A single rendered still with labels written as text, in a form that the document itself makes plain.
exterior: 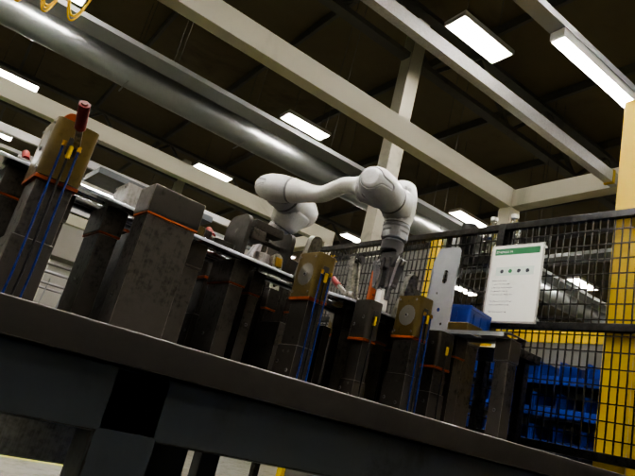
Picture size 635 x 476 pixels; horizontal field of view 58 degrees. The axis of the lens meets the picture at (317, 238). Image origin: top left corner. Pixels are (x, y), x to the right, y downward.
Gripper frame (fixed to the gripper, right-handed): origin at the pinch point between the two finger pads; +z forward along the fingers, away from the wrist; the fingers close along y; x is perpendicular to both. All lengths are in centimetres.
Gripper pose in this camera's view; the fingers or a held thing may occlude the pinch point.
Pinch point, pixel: (381, 300)
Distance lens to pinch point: 187.0
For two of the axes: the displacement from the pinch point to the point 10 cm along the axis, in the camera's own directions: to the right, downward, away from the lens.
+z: -2.3, 9.3, -3.0
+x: 7.5, 3.6, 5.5
